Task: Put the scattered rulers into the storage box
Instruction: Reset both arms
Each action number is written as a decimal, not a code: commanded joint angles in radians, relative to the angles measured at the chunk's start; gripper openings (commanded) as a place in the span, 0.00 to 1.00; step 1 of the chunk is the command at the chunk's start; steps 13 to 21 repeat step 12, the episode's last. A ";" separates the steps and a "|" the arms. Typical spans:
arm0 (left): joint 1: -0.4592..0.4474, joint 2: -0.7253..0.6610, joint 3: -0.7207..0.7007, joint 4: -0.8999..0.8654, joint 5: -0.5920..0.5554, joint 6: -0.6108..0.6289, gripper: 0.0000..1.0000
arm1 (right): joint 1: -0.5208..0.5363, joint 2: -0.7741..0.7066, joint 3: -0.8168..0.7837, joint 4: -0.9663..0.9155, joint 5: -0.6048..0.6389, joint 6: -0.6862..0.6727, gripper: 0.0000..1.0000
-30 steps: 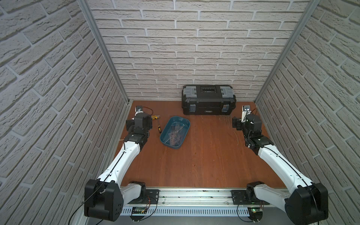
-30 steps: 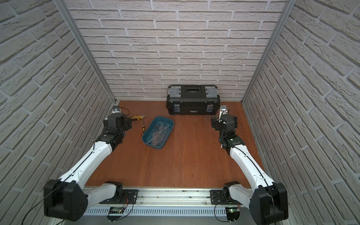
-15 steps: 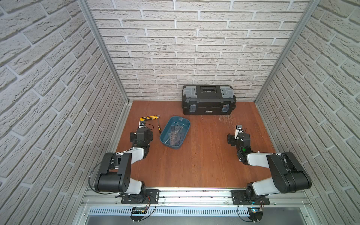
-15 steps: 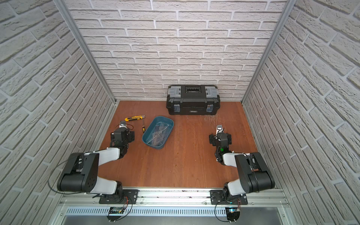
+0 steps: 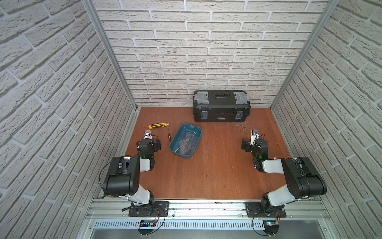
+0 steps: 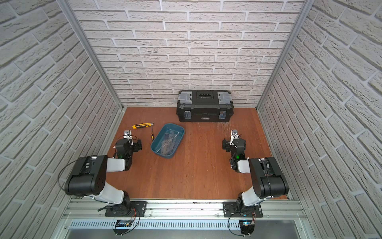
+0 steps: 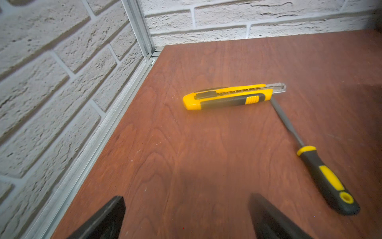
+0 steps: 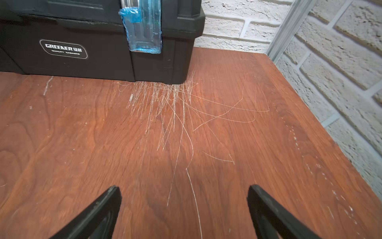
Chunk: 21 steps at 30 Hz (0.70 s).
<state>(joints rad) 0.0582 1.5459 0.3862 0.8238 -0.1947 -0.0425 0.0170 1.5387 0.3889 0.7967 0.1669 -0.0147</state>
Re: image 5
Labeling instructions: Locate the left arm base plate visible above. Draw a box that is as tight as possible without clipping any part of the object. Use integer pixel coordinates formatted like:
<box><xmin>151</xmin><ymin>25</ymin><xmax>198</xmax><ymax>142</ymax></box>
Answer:
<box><xmin>128</xmin><ymin>201</ymin><xmax>170</xmax><ymax>218</ymax></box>

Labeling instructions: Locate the teal plastic storage tray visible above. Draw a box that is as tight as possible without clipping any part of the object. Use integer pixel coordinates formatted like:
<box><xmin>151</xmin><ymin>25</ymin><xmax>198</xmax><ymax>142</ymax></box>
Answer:
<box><xmin>169</xmin><ymin>123</ymin><xmax>203</xmax><ymax>159</ymax></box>

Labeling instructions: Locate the controller board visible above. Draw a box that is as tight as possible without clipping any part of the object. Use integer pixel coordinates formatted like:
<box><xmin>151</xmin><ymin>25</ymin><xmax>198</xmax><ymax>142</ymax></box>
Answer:
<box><xmin>138</xmin><ymin>219</ymin><xmax>158</xmax><ymax>236</ymax></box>
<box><xmin>263</xmin><ymin>221</ymin><xmax>279</xmax><ymax>237</ymax></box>

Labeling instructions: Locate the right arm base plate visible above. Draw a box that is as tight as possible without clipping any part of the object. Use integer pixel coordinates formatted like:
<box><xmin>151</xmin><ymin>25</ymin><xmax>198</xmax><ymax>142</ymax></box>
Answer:
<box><xmin>244</xmin><ymin>202</ymin><xmax>287</xmax><ymax>218</ymax></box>

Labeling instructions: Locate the right controller board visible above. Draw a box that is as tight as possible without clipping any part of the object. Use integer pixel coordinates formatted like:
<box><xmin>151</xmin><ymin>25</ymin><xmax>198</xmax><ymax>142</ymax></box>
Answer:
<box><xmin>263</xmin><ymin>221</ymin><xmax>279</xmax><ymax>237</ymax></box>

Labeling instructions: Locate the small yellow-handled screwdriver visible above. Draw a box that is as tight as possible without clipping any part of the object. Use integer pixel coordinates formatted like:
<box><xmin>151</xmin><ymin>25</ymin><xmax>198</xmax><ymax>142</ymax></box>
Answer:
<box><xmin>167</xmin><ymin>125</ymin><xmax>172</xmax><ymax>141</ymax></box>

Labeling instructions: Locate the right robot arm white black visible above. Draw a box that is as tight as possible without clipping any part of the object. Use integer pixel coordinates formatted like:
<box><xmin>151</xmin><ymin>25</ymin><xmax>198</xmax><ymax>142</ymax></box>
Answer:
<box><xmin>241</xmin><ymin>136</ymin><xmax>327</xmax><ymax>217</ymax></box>

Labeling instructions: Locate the black plastic toolbox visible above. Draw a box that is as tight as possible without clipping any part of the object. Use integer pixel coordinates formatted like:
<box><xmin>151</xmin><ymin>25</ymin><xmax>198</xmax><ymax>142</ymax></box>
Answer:
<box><xmin>193</xmin><ymin>90</ymin><xmax>251</xmax><ymax>122</ymax></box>

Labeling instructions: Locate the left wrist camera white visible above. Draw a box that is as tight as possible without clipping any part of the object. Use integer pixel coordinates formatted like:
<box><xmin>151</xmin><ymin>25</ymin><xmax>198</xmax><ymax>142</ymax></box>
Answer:
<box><xmin>144</xmin><ymin>130</ymin><xmax>153</xmax><ymax>139</ymax></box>

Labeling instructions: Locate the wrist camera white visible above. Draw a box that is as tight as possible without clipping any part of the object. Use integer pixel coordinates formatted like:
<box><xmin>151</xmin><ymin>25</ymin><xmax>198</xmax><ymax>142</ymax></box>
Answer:
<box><xmin>144</xmin><ymin>130</ymin><xmax>153</xmax><ymax>139</ymax></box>
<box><xmin>250</xmin><ymin>129</ymin><xmax>260</xmax><ymax>145</ymax></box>

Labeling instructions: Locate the yellow utility knife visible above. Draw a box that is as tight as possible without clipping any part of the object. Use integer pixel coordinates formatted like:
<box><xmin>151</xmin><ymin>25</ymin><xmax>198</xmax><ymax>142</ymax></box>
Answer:
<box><xmin>148</xmin><ymin>122</ymin><xmax>170</xmax><ymax>129</ymax></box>

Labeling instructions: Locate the clear stencil ruler with holes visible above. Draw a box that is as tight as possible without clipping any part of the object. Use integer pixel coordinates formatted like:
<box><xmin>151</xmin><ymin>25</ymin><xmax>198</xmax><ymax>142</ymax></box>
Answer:
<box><xmin>181</xmin><ymin>130</ymin><xmax>193</xmax><ymax>154</ymax></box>

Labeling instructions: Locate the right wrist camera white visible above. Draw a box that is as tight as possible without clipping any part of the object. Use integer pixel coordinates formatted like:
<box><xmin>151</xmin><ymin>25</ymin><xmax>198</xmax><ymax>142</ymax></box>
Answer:
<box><xmin>250</xmin><ymin>129</ymin><xmax>260</xmax><ymax>145</ymax></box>

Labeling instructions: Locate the left controller board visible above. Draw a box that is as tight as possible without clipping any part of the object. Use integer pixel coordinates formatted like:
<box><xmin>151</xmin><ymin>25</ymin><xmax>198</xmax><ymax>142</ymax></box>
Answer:
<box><xmin>138</xmin><ymin>219</ymin><xmax>158</xmax><ymax>236</ymax></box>

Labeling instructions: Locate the long clear straight ruler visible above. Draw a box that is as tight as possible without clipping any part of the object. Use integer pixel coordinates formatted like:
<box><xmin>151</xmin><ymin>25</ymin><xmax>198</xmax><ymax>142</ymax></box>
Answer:
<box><xmin>174</xmin><ymin>133</ymin><xmax>198</xmax><ymax>155</ymax></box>

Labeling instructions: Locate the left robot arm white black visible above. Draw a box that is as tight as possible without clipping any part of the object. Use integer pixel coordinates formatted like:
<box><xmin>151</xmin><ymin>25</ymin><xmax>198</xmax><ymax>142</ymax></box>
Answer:
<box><xmin>98</xmin><ymin>136</ymin><xmax>161</xmax><ymax>207</ymax></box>

